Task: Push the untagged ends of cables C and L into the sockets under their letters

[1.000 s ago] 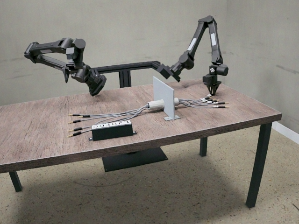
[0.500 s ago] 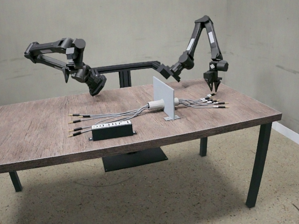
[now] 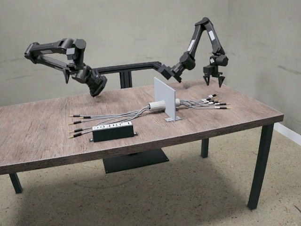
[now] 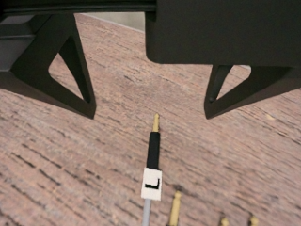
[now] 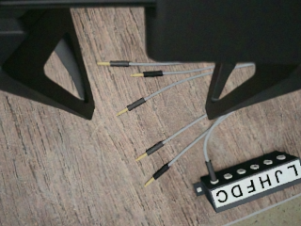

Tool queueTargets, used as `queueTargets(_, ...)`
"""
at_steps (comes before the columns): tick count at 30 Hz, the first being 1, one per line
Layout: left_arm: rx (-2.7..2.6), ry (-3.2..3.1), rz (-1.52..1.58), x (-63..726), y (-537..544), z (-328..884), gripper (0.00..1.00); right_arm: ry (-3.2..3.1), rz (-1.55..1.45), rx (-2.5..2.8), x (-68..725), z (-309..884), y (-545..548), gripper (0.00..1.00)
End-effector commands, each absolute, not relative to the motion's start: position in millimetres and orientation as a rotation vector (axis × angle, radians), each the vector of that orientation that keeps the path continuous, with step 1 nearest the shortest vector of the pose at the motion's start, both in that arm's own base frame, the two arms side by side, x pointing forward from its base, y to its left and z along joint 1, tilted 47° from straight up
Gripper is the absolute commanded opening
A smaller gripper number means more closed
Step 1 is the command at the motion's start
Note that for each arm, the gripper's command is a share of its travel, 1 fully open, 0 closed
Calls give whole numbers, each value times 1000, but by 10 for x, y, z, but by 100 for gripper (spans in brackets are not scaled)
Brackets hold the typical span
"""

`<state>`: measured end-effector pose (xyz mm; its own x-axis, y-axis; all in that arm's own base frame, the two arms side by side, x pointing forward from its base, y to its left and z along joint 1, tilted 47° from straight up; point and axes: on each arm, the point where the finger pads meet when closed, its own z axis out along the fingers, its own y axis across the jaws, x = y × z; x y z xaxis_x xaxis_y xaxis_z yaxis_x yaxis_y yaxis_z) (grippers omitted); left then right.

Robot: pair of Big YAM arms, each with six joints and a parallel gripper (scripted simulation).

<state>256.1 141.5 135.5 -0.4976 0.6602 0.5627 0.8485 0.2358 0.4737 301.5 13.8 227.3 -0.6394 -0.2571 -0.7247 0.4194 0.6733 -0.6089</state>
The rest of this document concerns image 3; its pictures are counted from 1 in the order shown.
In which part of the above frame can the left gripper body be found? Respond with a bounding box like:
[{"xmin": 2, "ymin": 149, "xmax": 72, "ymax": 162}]
[{"xmin": 211, "ymin": 72, "xmax": 224, "ymax": 78}]

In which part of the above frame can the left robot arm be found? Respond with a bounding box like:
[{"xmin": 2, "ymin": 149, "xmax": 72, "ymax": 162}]
[{"xmin": 168, "ymin": 17, "xmax": 229, "ymax": 80}]

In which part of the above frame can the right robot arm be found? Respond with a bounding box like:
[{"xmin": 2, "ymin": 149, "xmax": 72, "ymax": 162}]
[{"xmin": 24, "ymin": 38, "xmax": 104, "ymax": 94}]

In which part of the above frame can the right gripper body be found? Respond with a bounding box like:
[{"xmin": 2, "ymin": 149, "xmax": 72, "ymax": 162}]
[{"xmin": 66, "ymin": 63, "xmax": 90, "ymax": 73}]

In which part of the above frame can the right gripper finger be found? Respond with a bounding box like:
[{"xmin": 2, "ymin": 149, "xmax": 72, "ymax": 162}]
[
  {"xmin": 62, "ymin": 68, "xmax": 70, "ymax": 84},
  {"xmin": 83, "ymin": 67, "xmax": 91, "ymax": 83}
]

